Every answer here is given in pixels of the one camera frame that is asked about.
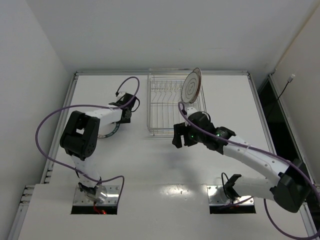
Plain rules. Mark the metal wire dish rack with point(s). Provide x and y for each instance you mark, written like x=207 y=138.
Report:
x=163 y=95

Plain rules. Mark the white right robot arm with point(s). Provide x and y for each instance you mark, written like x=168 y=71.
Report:
x=282 y=182

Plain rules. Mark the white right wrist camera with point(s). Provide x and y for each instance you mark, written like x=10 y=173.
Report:
x=189 y=111

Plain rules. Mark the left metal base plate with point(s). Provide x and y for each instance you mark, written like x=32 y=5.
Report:
x=107 y=196

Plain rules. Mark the green rimmed plate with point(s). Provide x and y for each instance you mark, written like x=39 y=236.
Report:
x=107 y=130

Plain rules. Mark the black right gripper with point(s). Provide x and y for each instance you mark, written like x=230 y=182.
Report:
x=184 y=135

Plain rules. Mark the white plate with black rim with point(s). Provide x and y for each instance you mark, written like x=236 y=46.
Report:
x=189 y=88

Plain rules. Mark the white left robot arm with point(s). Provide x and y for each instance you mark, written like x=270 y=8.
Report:
x=81 y=134

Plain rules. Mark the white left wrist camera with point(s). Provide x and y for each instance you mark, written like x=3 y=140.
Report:
x=121 y=100

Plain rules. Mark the metal base plate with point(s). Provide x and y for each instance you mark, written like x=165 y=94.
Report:
x=107 y=196
x=217 y=198

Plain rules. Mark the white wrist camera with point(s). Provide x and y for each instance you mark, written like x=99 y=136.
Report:
x=189 y=111
x=121 y=100

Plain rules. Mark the orange sunburst pattern plate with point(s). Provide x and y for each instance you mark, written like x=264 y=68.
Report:
x=199 y=83

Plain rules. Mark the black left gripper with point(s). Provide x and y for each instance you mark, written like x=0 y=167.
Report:
x=124 y=100

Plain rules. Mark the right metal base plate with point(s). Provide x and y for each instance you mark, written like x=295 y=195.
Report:
x=217 y=198

